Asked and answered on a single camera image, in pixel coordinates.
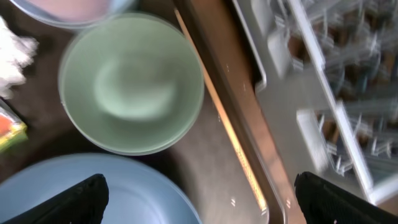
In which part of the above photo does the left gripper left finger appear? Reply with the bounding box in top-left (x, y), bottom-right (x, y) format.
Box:
top-left (4, 174), bottom-right (109, 224)

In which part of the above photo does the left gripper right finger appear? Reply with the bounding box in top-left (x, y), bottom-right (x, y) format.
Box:
top-left (294, 172), bottom-right (397, 224)

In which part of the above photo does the dark blue plate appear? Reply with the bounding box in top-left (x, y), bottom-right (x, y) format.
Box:
top-left (1, 153), bottom-right (201, 224)

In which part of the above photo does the mint green bowl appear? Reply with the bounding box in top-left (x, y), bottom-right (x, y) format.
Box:
top-left (58, 13), bottom-right (204, 156)

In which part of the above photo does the grey dishwasher rack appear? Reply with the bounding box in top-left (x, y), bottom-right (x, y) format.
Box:
top-left (232, 0), bottom-right (397, 205)

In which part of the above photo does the brown serving tray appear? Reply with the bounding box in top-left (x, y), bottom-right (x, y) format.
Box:
top-left (1, 1), bottom-right (281, 223)

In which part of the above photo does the green yellow snack wrapper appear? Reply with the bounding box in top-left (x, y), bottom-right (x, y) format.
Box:
top-left (1, 99), bottom-right (27, 152)

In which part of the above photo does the crumpled white tissue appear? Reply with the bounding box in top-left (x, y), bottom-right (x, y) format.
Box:
top-left (1, 17), bottom-right (39, 99)

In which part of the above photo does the pink white cup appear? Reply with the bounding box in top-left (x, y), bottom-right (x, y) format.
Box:
top-left (28, 0), bottom-right (111, 22)

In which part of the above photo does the light blue saucer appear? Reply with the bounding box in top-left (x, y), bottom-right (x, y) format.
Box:
top-left (11, 0), bottom-right (139, 30)

